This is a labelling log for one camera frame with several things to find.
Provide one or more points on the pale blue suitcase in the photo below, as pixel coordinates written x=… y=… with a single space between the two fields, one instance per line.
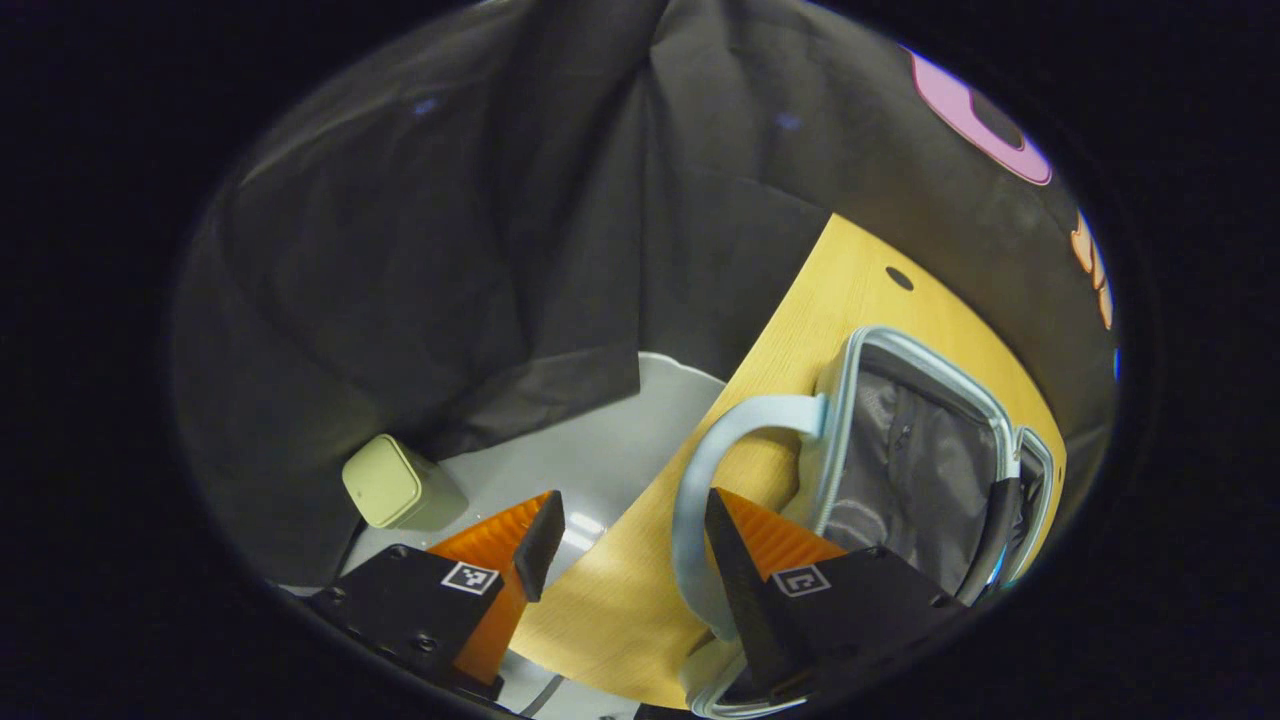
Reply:
x=900 y=450

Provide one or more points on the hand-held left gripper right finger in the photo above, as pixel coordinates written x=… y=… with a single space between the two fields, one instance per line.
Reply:
x=745 y=590

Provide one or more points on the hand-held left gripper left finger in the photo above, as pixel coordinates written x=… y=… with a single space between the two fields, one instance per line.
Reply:
x=540 y=540

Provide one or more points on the pale green box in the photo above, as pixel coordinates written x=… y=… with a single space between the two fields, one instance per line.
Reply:
x=385 y=480

